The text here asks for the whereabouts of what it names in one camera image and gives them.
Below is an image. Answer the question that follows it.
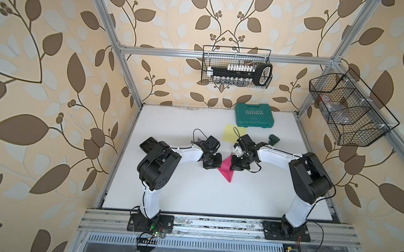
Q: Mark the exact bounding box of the pink square paper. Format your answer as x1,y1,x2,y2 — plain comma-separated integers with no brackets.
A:
218,155,234,183

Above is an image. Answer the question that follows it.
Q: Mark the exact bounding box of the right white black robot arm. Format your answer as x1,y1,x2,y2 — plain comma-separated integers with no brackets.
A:
230,135,334,229

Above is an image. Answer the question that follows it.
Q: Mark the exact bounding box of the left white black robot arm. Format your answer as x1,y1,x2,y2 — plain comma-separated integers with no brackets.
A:
137,136,223,220

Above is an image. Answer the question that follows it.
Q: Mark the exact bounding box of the yellow square paper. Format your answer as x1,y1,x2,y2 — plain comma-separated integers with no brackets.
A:
222,124,248,144

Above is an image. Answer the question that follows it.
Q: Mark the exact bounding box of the green black pipe wrench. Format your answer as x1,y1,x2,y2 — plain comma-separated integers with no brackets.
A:
268,134,280,146

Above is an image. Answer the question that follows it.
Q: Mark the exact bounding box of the green tool case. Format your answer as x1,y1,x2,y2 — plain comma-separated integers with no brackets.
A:
235,103,274,128

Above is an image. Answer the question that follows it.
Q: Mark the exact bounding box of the black flat tray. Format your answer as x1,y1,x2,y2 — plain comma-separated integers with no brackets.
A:
139,137,161,155

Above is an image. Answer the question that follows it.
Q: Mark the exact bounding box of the black socket holder tool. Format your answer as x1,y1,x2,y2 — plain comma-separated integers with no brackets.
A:
205,63,273,88

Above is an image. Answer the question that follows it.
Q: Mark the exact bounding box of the plastic bag in basket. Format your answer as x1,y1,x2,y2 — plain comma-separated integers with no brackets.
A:
321,95,352,125

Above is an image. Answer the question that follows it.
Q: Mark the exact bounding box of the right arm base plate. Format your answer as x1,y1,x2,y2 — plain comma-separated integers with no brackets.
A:
262,221,311,242

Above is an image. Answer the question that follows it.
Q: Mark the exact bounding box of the black wire basket back wall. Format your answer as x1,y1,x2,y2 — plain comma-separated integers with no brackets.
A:
201,45,273,89

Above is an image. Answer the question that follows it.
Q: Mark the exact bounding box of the black wire basket wall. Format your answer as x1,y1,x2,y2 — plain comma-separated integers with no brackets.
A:
201,45,273,89
309,68,400,147

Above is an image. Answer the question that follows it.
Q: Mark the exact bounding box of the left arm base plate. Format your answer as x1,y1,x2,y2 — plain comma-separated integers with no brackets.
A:
126,213,174,234

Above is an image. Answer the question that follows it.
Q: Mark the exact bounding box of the black wire basket right wall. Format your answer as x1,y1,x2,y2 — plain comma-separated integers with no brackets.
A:
309,68,400,147

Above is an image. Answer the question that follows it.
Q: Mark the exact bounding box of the aluminium front rail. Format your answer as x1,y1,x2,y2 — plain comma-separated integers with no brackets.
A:
78,209,361,248

